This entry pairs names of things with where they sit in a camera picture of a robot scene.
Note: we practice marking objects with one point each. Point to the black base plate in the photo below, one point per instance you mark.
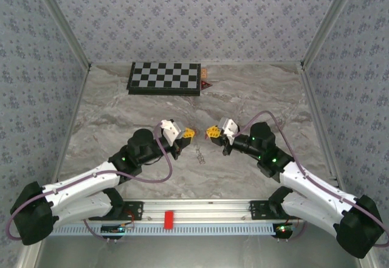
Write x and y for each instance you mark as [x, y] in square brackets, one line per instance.
[258, 210]
[133, 211]

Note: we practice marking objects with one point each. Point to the small orange wooden block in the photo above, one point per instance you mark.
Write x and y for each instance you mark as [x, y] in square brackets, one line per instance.
[204, 73]

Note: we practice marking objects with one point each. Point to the right green circuit board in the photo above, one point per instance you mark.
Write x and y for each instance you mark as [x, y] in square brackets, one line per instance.
[283, 230]

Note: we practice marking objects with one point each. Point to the left aluminium side rail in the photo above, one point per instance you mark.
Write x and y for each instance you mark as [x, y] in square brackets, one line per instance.
[71, 128]

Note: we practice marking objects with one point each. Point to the red plastic block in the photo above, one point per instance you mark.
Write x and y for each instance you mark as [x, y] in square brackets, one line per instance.
[169, 219]

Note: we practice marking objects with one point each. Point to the red black triangular piece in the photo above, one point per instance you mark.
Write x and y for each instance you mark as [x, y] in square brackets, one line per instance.
[205, 85]

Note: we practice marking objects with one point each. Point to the right aluminium corner post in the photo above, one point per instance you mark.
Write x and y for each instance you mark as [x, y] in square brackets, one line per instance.
[329, 22]

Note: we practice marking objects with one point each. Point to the left green circuit board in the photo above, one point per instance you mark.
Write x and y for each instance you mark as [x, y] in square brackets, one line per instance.
[112, 229]

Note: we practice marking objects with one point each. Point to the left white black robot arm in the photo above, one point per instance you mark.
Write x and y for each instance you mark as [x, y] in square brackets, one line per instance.
[82, 186]

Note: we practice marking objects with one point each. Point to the left aluminium corner post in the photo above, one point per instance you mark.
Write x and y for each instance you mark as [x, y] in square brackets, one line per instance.
[66, 25]

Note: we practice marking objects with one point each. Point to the aluminium corner post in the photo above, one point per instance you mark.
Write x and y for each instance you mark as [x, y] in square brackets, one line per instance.
[66, 25]
[329, 22]

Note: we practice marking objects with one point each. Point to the right aluminium side rail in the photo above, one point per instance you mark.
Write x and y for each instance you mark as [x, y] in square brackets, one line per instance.
[316, 119]

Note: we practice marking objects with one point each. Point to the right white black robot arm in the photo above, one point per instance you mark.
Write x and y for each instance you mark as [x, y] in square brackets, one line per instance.
[313, 186]

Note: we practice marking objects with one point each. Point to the green circuit board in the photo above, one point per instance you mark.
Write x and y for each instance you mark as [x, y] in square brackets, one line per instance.
[283, 230]
[112, 229]

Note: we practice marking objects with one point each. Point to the aluminium front rail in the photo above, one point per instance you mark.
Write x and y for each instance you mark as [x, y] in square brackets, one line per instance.
[197, 208]

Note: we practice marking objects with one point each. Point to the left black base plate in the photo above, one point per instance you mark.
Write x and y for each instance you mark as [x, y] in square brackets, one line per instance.
[133, 211]

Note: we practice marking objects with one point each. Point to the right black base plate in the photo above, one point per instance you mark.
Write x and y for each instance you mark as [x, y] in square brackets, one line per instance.
[258, 210]

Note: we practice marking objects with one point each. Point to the aluminium side rail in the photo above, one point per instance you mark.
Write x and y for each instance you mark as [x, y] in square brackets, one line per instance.
[316, 119]
[71, 128]

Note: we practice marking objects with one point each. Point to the black grey chessboard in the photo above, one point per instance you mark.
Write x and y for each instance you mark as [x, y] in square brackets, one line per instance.
[164, 75]

